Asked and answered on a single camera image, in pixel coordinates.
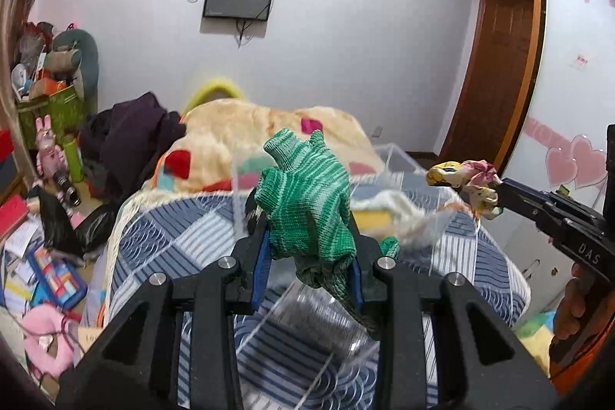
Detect blue pencil case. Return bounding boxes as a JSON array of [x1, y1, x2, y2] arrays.
[[26, 244, 90, 309]]

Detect pink rabbit doll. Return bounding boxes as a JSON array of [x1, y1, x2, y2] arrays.
[[35, 115, 68, 180]]

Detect beige patterned blanket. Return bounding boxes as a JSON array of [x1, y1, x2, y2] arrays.
[[144, 99, 391, 196]]

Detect white fluffy cloth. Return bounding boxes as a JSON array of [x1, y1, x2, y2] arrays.
[[354, 191, 444, 253]]

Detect person's right hand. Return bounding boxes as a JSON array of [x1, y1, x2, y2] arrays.
[[552, 263, 597, 364]]

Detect red book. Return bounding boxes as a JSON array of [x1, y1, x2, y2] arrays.
[[0, 194, 30, 244]]

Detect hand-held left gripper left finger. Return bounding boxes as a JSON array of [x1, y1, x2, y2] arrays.
[[57, 222, 274, 410]]

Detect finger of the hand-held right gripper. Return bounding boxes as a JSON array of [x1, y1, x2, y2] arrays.
[[495, 191, 546, 224], [498, 178, 554, 202]]

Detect yellow patterned cloth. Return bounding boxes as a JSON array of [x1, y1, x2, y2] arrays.
[[427, 160, 503, 220]]

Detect clear plastic box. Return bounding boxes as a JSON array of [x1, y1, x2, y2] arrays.
[[229, 143, 482, 375]]

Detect yellow sponge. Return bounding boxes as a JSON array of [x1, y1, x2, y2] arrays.
[[357, 208, 408, 232]]

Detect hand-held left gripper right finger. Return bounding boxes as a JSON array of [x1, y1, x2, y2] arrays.
[[349, 220, 562, 410]]

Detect grey-green plush toy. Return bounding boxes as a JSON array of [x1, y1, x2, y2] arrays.
[[44, 28, 100, 102]]

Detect green bottle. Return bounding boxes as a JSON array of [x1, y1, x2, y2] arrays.
[[63, 140, 84, 183]]

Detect pink cushion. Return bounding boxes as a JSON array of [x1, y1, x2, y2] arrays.
[[22, 308, 83, 379]]

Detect black plastic bag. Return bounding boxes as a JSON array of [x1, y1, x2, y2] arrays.
[[37, 186, 117, 261]]

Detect black binoculars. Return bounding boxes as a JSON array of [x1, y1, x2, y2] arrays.
[[52, 170, 82, 206]]

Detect dark clothes pile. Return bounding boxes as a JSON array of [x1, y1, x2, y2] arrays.
[[77, 92, 187, 200]]

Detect green storage box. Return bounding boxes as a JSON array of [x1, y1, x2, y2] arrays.
[[15, 84, 86, 136]]

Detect brown wooden wardrobe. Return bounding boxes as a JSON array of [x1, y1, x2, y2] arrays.
[[432, 0, 597, 171]]

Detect green knitted glove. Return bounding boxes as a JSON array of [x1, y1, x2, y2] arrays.
[[254, 128, 401, 340]]

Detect yellow pillow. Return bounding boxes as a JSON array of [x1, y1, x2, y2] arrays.
[[183, 76, 247, 115]]

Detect green yellow floor cloth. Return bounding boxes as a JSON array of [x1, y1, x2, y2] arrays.
[[513, 311, 558, 379]]

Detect blue striped bed sheet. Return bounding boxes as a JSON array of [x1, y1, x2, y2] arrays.
[[98, 172, 532, 410]]

